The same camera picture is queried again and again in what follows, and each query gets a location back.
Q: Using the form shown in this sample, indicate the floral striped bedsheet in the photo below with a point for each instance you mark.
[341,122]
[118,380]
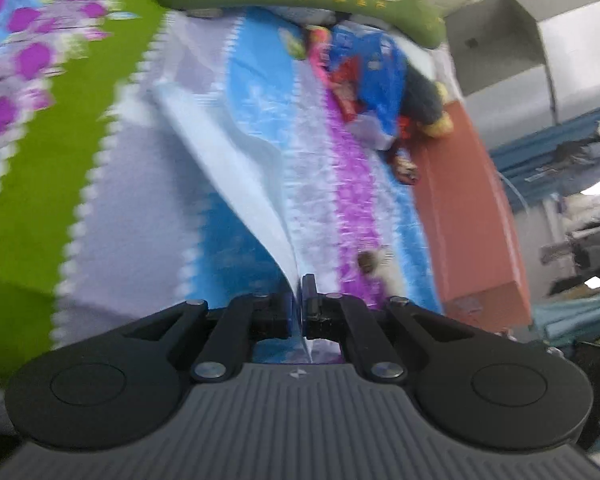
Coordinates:
[40,185]

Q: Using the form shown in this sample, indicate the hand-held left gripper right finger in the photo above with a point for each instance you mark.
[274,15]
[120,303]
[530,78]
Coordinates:
[309,300]

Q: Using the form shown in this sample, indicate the red candy wrapper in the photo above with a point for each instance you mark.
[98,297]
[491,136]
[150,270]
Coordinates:
[405,130]
[407,170]

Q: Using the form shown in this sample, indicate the blue curtain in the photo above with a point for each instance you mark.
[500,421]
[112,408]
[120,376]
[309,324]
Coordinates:
[530,160]

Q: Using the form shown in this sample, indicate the grey wardrobe cabinet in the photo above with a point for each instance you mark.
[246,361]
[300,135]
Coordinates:
[505,60]

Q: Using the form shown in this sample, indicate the blue snack packet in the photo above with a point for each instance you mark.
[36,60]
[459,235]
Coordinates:
[380,75]

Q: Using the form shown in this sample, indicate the white face mask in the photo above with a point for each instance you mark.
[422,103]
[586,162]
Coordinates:
[230,160]

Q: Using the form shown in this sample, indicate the grey penguin plush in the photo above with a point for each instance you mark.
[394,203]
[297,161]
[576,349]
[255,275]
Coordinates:
[422,100]

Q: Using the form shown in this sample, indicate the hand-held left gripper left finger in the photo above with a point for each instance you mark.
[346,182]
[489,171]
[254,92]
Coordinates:
[272,315]

